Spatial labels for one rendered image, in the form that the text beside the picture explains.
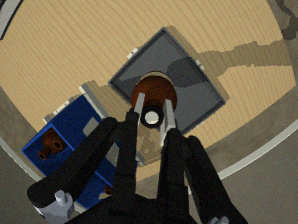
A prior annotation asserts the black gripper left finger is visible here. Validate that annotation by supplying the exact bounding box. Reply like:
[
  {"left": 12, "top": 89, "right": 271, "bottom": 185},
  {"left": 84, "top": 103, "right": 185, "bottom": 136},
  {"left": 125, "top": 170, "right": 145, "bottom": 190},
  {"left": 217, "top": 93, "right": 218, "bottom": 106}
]
[{"left": 27, "top": 93, "right": 145, "bottom": 224}]

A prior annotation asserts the blue divided crate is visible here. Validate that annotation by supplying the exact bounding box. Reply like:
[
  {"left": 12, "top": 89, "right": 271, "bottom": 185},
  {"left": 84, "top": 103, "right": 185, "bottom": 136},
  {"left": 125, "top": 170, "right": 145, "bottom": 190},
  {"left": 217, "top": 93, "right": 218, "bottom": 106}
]
[{"left": 21, "top": 94, "right": 121, "bottom": 209}]

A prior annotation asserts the brown glass bottle with white cap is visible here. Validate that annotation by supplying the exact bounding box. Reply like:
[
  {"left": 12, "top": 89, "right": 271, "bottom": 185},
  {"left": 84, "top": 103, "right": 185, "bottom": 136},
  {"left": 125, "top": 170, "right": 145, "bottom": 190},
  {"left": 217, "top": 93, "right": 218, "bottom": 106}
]
[{"left": 131, "top": 71, "right": 177, "bottom": 129}]

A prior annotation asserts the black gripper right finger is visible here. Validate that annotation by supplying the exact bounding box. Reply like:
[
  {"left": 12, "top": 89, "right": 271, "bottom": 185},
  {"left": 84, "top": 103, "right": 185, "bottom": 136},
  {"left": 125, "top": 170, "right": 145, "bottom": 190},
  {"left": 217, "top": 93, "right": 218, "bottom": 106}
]
[{"left": 156, "top": 99, "right": 248, "bottom": 224}]

